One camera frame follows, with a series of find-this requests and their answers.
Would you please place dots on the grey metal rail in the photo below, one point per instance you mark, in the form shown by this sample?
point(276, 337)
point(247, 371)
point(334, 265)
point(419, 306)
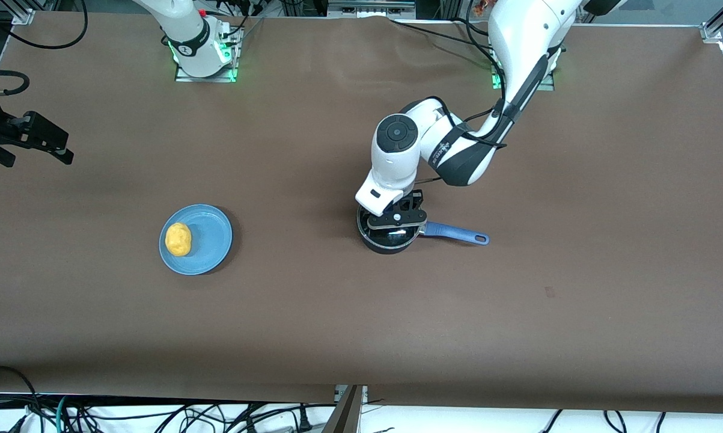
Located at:
point(370, 7)

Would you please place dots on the blue round plate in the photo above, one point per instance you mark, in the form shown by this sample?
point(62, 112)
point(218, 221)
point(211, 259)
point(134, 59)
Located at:
point(211, 237)

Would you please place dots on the black power plug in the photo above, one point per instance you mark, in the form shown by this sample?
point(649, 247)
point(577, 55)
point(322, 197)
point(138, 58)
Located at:
point(304, 418)

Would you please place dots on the yellow potato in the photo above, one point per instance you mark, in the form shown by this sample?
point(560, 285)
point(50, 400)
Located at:
point(178, 239)

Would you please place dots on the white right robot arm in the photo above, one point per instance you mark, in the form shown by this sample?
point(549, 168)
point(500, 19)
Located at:
point(184, 24)

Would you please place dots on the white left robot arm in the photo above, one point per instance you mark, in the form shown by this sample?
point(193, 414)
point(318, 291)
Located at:
point(517, 54)

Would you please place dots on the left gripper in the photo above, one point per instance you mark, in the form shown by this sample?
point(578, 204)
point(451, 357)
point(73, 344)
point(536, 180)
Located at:
point(416, 199)

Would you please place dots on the grey metal post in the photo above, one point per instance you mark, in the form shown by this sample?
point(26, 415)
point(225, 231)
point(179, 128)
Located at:
point(344, 415)

